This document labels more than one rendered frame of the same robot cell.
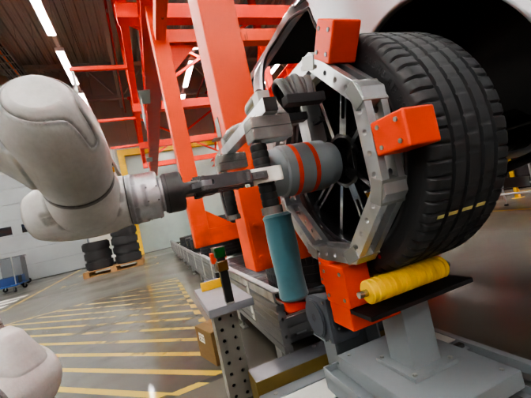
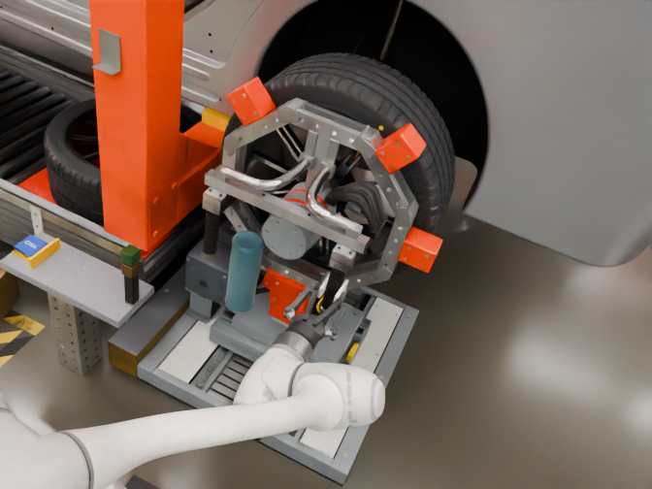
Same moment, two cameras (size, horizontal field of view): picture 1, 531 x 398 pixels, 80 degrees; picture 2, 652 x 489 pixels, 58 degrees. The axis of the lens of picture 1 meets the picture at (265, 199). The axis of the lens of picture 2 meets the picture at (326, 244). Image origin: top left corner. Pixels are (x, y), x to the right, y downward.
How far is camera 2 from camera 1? 1.36 m
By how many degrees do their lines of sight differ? 66
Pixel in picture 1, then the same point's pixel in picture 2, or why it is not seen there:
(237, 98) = (166, 17)
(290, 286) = (248, 302)
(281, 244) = (254, 273)
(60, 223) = not seen: hidden behind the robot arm
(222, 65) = not seen: outside the picture
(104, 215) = not seen: hidden behind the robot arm
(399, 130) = (425, 262)
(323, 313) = (221, 284)
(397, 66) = (431, 194)
